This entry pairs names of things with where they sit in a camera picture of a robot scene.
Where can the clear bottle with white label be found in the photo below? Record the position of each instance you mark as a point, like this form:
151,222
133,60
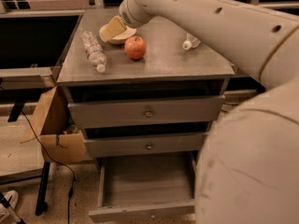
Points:
191,42

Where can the brown cardboard box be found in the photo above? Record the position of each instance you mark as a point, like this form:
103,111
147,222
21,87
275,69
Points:
49,124

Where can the black table leg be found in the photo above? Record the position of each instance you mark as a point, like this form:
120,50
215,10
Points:
41,204

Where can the clear bottle with red label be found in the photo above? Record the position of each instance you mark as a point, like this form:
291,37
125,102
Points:
94,51

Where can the grey drawer cabinet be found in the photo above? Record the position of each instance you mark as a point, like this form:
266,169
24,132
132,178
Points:
166,71

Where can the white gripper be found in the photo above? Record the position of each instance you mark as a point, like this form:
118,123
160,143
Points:
128,12

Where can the grey bottom drawer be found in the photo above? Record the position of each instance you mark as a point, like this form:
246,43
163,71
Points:
156,185

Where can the grey middle drawer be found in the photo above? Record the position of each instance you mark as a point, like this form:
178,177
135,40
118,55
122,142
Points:
146,144

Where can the grey drawer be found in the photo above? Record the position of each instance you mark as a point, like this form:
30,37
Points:
146,144
110,114
156,185

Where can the white paper bowl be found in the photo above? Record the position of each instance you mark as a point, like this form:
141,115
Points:
119,39

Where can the white sneaker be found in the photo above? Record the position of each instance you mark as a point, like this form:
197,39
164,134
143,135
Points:
12,198

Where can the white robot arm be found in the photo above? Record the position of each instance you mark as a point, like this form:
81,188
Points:
248,170

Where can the red apple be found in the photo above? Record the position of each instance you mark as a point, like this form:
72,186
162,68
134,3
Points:
135,47

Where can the grey top drawer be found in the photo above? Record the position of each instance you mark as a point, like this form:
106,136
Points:
110,114

